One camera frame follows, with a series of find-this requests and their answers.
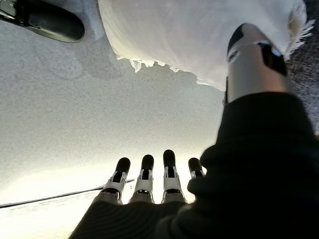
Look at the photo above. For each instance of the black rounded object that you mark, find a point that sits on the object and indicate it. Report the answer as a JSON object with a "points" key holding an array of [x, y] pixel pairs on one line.
{"points": [[49, 20]]}

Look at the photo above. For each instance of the white fringed cloth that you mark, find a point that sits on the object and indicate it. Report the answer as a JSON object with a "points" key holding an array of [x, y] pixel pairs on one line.
{"points": [[174, 32]]}

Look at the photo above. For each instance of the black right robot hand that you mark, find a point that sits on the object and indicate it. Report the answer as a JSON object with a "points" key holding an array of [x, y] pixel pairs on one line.
{"points": [[261, 161]]}

